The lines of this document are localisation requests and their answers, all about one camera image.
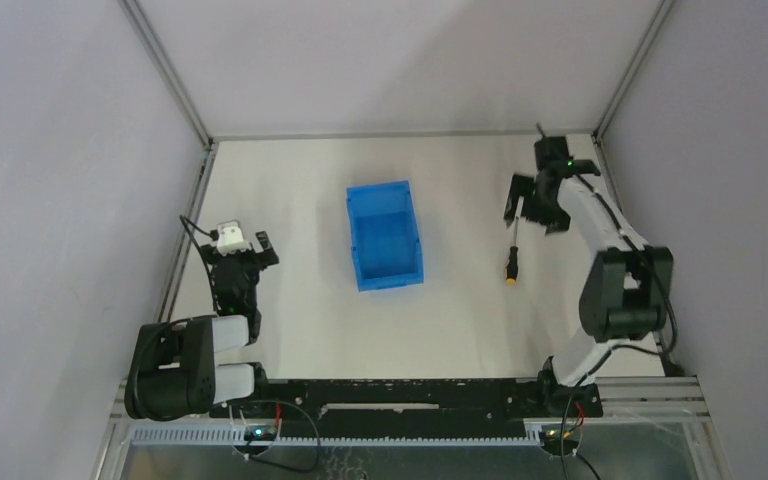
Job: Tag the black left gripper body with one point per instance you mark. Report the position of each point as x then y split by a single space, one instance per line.
239 258

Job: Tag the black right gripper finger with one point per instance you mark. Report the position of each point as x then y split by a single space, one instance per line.
557 220
519 199

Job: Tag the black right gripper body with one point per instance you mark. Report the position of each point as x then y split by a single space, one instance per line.
544 202

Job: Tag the black yellow screwdriver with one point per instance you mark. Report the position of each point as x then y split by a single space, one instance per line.
512 265

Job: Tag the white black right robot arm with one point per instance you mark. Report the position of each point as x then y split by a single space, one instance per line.
625 296

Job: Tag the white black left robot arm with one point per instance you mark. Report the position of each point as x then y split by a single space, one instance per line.
174 372

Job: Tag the blue plastic bin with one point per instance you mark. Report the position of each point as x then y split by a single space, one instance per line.
386 247

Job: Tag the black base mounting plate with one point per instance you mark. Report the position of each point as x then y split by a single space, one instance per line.
412 409

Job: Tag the left controller board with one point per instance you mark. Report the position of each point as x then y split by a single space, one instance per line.
260 434

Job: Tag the controller board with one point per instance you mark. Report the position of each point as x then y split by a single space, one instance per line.
556 435
260 434

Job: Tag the right controller board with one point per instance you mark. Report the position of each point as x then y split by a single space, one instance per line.
556 435

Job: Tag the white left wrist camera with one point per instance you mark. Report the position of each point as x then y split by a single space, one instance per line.
231 239

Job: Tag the aluminium frame rail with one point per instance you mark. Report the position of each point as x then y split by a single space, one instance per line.
163 64

